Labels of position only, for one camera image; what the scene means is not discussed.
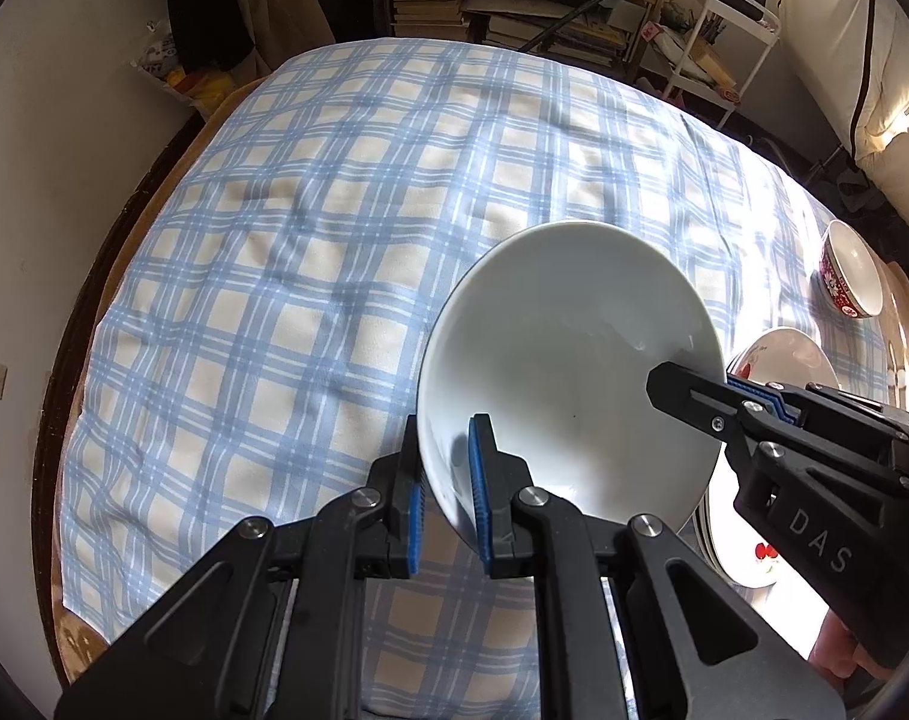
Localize small red patterned bowl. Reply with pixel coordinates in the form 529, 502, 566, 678
819, 221, 884, 320

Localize white utility cart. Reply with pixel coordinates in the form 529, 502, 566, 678
660, 0, 785, 130

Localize stack of books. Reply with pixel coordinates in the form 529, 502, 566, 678
389, 0, 468, 44

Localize printed bag on floor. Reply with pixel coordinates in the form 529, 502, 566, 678
134, 19, 235, 119

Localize pile of papers and books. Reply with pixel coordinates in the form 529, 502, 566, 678
461, 0, 629, 66

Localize wooden table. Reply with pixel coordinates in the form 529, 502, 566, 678
30, 71, 909, 691

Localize large white bowl orange label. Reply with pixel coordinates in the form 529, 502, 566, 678
415, 221, 727, 552

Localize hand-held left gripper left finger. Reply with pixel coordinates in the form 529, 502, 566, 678
53, 414, 429, 720

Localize white fabric storage bag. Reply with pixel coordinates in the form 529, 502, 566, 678
780, 0, 909, 220

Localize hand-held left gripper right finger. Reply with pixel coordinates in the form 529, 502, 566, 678
465, 412, 849, 720

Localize dark hanging clothes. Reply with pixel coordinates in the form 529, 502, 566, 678
165, 0, 258, 74

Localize person's right hand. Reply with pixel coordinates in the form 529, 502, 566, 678
805, 606, 881, 685

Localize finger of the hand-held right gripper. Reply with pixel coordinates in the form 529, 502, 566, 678
728, 377, 909, 442
645, 362, 789, 440

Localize white cherry print plate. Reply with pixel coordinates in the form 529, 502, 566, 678
695, 491, 781, 590
690, 495, 770, 592
713, 326, 843, 590

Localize beige hanging garment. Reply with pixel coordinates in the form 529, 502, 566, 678
225, 0, 337, 66

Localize blue checkered tablecloth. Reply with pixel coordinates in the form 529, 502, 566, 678
62, 39, 894, 717

